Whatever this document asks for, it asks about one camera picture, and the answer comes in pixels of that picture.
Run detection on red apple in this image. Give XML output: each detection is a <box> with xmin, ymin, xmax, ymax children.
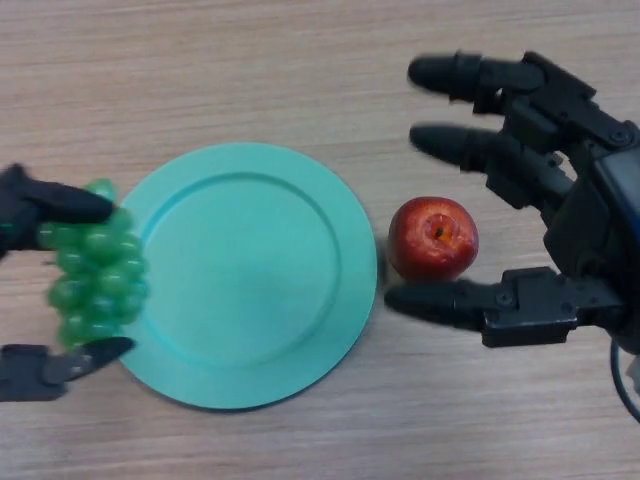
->
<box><xmin>387</xmin><ymin>196</ymin><xmax>480</xmax><ymax>283</ymax></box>

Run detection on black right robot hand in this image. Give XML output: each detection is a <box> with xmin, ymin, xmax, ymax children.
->
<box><xmin>383</xmin><ymin>49</ymin><xmax>640</xmax><ymax>357</ymax></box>

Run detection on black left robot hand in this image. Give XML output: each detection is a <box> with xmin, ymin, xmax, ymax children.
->
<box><xmin>0</xmin><ymin>163</ymin><xmax>136</xmax><ymax>404</ymax></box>

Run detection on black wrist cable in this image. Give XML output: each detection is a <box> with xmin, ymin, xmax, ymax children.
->
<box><xmin>607</xmin><ymin>338</ymin><xmax>640</xmax><ymax>419</ymax></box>

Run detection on teal round plate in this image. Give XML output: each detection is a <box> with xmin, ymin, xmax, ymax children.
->
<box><xmin>115</xmin><ymin>142</ymin><xmax>379</xmax><ymax>411</ymax></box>

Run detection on green grapes bunch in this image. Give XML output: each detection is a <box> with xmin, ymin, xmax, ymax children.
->
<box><xmin>37</xmin><ymin>177</ymin><xmax>150</xmax><ymax>351</ymax></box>

